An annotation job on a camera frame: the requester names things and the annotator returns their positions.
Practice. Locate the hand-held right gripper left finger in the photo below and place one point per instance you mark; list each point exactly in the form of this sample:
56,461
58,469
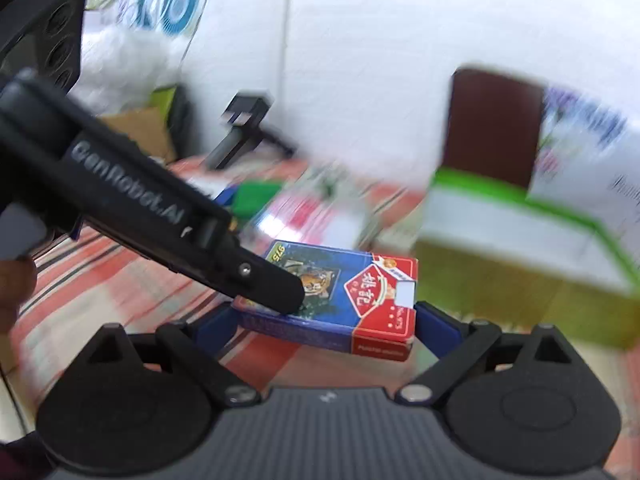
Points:
214,327

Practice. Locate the green block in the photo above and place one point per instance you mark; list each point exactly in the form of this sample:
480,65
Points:
257,199

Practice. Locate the small cardboard box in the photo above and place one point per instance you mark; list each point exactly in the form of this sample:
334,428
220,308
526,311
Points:
140,135

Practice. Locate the black device on tripod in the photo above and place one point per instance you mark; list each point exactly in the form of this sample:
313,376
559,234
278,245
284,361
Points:
245,130

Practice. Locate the white plastic bag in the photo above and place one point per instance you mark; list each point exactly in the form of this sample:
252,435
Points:
125,70

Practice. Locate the plaid bed sheet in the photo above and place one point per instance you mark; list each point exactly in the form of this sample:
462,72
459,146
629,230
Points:
105,285

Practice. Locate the person's left hand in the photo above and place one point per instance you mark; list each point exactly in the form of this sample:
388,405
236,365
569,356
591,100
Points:
15,292

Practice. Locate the blue red playing card box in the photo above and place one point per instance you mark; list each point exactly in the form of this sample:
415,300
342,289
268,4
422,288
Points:
360,300

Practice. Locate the green shallow box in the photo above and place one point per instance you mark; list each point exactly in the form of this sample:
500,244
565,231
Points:
500,240

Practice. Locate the floral pillow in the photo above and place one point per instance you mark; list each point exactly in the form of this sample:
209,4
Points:
585,160

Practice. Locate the brown headboard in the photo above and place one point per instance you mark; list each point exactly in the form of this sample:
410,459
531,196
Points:
492,125

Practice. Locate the white red packet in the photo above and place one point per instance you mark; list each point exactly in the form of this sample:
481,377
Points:
325,205

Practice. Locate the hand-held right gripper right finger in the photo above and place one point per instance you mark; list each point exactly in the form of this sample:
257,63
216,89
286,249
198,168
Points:
440,326

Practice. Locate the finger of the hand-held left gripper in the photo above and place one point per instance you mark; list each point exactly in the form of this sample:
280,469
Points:
272,287

